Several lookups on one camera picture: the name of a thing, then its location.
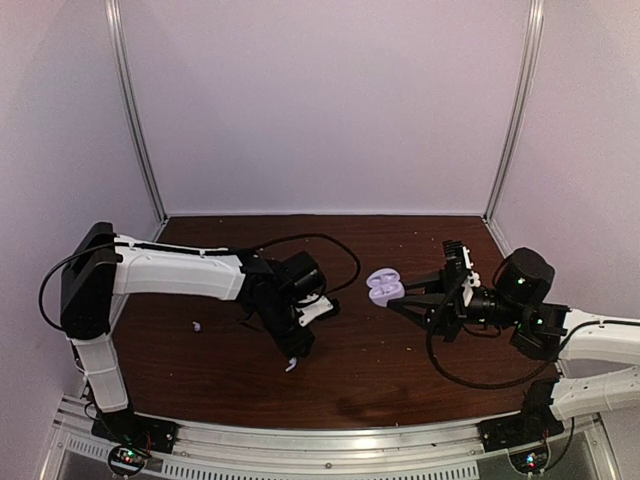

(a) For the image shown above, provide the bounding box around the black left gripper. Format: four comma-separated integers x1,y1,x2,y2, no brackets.
253,292,316,358

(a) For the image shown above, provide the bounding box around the white purple earbud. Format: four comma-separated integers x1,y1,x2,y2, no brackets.
285,357,298,373

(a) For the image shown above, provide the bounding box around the front aluminium rail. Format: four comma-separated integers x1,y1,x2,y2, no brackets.
35,398,622,479

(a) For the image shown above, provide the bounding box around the left aluminium frame post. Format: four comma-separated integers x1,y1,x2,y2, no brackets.
104,0,169,224

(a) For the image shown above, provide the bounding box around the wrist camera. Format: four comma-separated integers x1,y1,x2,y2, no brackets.
296,296,340,327
443,240,482,307

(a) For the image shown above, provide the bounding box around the aluminium frame post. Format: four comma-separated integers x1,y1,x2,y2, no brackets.
104,0,169,224
483,0,545,225

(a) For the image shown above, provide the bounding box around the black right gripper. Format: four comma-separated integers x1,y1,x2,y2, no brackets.
387,268,525,345

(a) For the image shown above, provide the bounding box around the right circuit board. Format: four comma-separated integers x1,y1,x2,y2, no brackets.
509,446,550,475

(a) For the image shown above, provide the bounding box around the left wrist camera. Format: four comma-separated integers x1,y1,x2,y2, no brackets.
296,296,340,327

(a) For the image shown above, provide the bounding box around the right black camera cable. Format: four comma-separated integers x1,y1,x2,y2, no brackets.
425,299,554,389

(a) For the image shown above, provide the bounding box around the purple round charging case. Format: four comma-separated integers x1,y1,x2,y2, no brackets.
366,268,405,308

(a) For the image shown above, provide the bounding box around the circuit board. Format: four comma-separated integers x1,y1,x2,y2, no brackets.
107,445,148,476
509,446,550,475

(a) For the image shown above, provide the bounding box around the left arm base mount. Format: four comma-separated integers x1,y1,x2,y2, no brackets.
91,410,178,454

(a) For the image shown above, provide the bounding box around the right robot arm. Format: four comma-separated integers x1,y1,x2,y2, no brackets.
366,241,639,442

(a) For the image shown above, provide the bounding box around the right aluminium frame post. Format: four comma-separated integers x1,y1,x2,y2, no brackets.
483,0,545,225

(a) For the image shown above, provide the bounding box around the black camera cable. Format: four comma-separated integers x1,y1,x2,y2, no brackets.
425,299,554,389
249,233,362,301

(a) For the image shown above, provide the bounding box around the left black camera cable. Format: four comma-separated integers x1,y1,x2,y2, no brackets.
249,233,362,301

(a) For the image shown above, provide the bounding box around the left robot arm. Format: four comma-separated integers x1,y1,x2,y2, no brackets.
60,222,339,444

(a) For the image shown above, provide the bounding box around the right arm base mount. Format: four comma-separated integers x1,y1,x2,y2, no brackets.
477,412,565,453

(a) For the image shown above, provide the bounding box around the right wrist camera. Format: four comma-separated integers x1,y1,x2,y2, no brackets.
443,240,482,307

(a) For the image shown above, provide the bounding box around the left circuit board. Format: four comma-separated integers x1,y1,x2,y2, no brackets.
107,445,148,476

